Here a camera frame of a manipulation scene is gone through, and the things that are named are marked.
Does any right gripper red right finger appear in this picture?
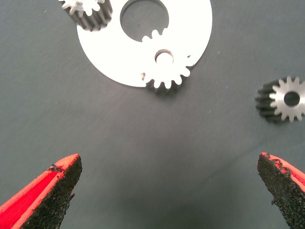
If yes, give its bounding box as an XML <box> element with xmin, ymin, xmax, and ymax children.
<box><xmin>257</xmin><ymin>152</ymin><xmax>305</xmax><ymax>229</ymax></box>

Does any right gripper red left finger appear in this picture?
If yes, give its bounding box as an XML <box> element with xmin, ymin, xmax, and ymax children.
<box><xmin>0</xmin><ymin>154</ymin><xmax>83</xmax><ymax>229</ymax></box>

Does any small steel gear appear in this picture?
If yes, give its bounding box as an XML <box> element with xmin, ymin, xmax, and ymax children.
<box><xmin>58</xmin><ymin>0</ymin><xmax>113</xmax><ymax>32</ymax></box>
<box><xmin>254</xmin><ymin>76</ymin><xmax>305</xmax><ymax>124</ymax></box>

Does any large steel gear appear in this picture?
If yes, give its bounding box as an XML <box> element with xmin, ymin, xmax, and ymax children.
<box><xmin>142</xmin><ymin>28</ymin><xmax>195</xmax><ymax>94</ymax></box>

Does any dark grey table cloth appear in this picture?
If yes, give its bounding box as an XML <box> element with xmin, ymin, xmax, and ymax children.
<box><xmin>0</xmin><ymin>0</ymin><xmax>305</xmax><ymax>229</ymax></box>

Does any round metal plate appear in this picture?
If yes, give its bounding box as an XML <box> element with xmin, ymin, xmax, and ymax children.
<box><xmin>76</xmin><ymin>0</ymin><xmax>213</xmax><ymax>88</ymax></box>

